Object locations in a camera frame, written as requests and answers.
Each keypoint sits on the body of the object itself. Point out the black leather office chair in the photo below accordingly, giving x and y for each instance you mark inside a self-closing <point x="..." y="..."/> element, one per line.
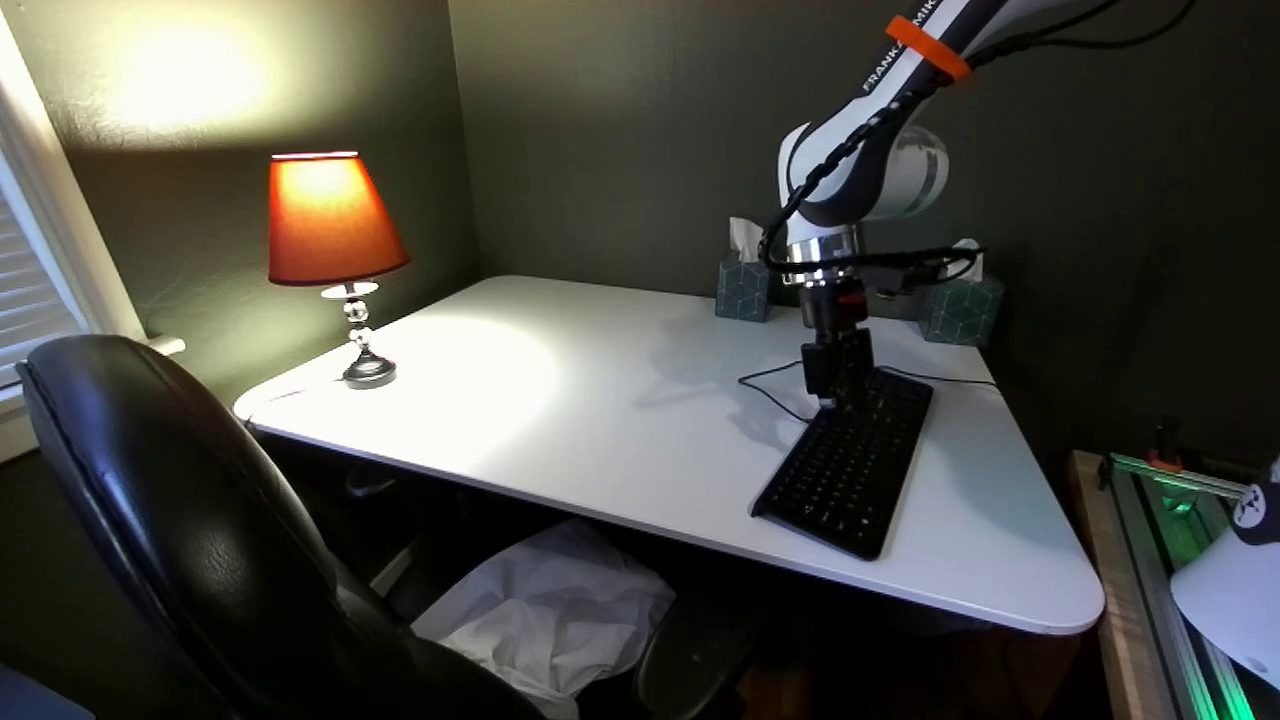
<point x="184" y="532"/>

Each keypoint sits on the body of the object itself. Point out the teal tissue box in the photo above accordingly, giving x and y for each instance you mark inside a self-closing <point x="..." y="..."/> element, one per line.
<point x="741" y="290"/>
<point x="961" y="315"/>

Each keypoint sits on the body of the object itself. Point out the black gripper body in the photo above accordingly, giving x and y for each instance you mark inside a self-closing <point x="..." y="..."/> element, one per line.
<point x="838" y="362"/>

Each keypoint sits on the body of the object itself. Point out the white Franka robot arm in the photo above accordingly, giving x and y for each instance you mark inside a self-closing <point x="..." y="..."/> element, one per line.
<point x="867" y="163"/>

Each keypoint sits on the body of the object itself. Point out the black computer keyboard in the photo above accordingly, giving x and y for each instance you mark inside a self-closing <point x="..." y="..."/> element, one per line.
<point x="842" y="482"/>

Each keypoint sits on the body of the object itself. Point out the white crumpled plastic bag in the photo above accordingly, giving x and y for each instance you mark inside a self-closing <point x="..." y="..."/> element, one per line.
<point x="546" y="613"/>

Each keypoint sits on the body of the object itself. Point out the metal frame rail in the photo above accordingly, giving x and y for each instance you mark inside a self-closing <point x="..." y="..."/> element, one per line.
<point x="1163" y="560"/>

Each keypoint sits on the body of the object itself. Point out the window with white blind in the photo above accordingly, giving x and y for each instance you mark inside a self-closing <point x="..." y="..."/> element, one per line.
<point x="27" y="292"/>

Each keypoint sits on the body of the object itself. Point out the orange shade table lamp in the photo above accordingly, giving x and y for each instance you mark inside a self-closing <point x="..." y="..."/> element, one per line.
<point x="327" y="220"/>

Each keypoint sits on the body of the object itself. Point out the white cone with black cap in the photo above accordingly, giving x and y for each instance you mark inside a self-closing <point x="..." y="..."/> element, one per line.
<point x="1233" y="602"/>

